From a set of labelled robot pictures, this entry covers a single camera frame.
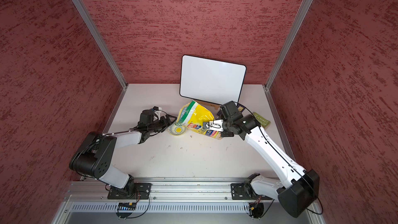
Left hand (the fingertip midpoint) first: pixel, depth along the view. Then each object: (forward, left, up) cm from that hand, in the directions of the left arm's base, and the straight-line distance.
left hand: (174, 122), depth 92 cm
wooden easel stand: (+15, -26, -2) cm, 30 cm away
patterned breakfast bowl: (-2, -1, -5) cm, 6 cm away
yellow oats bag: (-8, -14, +20) cm, 26 cm away
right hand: (-7, -28, +12) cm, 31 cm away
